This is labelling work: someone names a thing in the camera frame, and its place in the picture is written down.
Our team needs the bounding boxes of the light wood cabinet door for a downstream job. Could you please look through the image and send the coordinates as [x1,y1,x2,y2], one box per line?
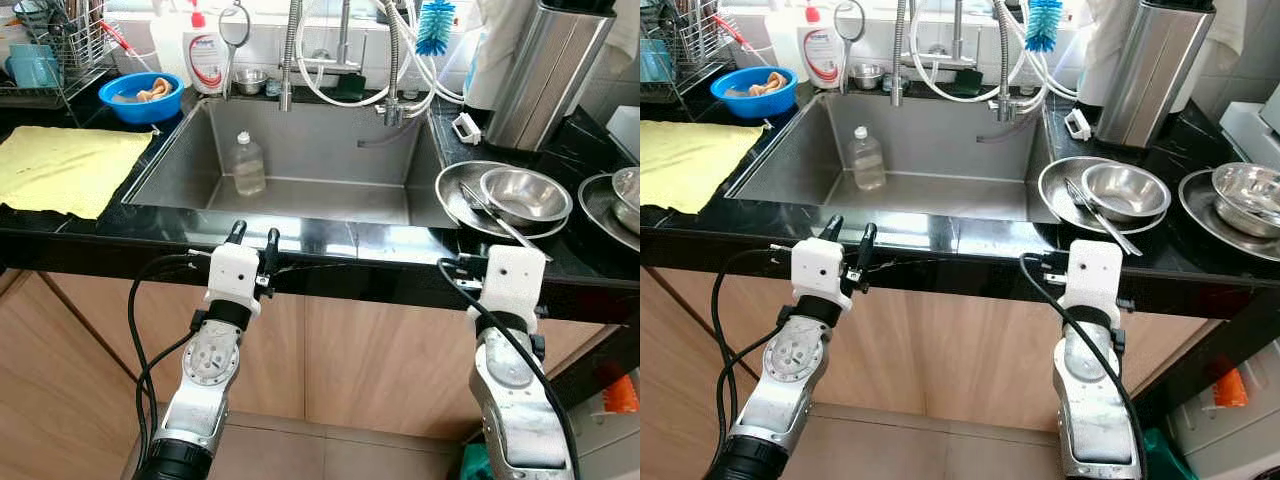
[925,290,1226,431]
[665,268,926,416]
[303,295,611,441]
[45,270,306,421]

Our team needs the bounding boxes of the round steel plate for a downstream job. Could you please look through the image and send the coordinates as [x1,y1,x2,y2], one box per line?
[578,172,641,253]
[1037,156,1169,236]
[435,160,571,241]
[1178,168,1280,263]

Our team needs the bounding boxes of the white dish soap pump bottle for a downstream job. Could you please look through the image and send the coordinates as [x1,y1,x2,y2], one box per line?
[182,10,230,97]
[797,6,844,91]

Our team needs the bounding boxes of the light wood side panel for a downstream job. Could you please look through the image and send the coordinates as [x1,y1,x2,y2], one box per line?
[0,268,141,480]

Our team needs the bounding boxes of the steel spoon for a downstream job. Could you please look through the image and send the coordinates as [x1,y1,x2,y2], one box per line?
[458,182,531,246]
[470,185,553,261]
[1063,178,1126,241]
[1070,180,1143,257]

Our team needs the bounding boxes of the white flexible hose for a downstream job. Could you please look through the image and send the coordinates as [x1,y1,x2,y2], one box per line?
[295,0,466,109]
[908,0,1081,104]

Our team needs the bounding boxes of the orange plastic item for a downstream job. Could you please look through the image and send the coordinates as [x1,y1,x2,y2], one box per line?
[1212,365,1251,408]
[603,375,639,414]

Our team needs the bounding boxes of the white boxy appliance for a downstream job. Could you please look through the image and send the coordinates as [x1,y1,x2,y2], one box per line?
[605,105,641,161]
[1218,85,1280,166]

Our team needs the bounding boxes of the green plastic bag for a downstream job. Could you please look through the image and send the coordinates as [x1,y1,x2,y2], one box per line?
[460,440,496,480]
[1140,428,1171,480]

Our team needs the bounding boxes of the tall steel knife block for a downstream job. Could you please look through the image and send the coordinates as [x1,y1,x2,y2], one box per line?
[1094,0,1217,149]
[484,0,616,153]

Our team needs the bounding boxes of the blue bottle brush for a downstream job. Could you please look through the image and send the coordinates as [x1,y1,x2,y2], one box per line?
[1025,0,1065,53]
[415,0,457,57]

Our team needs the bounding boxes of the chrome spring kitchen faucet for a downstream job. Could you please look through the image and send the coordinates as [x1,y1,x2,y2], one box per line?
[890,0,1046,124]
[278,0,431,129]

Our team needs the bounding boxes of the teal mug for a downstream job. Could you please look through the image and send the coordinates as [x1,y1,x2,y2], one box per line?
[5,43,63,89]
[640,38,675,83]

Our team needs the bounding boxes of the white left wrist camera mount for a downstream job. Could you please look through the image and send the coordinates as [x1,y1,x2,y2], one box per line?
[790,238,851,299]
[205,243,263,304]

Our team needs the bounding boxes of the round wire strainer with handle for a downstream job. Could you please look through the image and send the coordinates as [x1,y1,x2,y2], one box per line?
[217,3,251,101]
[832,0,867,96]

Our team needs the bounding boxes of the white plastic bin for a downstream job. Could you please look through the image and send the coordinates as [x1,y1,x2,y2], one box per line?
[575,345,641,480]
[1165,340,1280,480]

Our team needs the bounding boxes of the steel wire dish rack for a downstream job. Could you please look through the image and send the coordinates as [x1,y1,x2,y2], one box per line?
[640,0,736,103]
[0,0,113,109]

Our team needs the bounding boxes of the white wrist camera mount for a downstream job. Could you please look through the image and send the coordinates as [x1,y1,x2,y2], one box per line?
[205,243,263,304]
[480,245,547,323]
[1062,240,1125,316]
[790,238,851,299]

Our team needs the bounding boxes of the red handled brush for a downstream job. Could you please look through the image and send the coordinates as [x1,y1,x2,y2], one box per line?
[100,18,151,61]
[715,12,766,56]

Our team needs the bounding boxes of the steel bowl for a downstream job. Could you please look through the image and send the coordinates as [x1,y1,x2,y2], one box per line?
[1081,162,1172,223]
[1211,162,1280,239]
[610,166,641,236]
[480,167,574,229]

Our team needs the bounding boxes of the white spray bottle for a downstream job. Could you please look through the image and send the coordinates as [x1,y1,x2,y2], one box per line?
[765,0,811,81]
[150,0,196,86]

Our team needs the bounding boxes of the clear plastic bottle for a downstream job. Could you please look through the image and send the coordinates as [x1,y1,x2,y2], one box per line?
[848,126,887,192]
[230,131,267,197]

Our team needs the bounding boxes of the blue plastic bowl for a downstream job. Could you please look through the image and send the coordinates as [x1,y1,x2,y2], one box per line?
[98,72,185,125]
[710,66,799,120]

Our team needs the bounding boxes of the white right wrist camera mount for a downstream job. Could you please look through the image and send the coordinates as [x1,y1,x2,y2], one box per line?
[480,245,547,323]
[1062,240,1125,316]

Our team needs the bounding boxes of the yellow microfibre cloth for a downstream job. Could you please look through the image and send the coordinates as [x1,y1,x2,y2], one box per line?
[640,120,767,215]
[0,125,155,220]

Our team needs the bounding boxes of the stainless steel sink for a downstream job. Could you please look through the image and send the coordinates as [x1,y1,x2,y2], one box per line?
[122,97,471,229]
[725,92,1061,224]

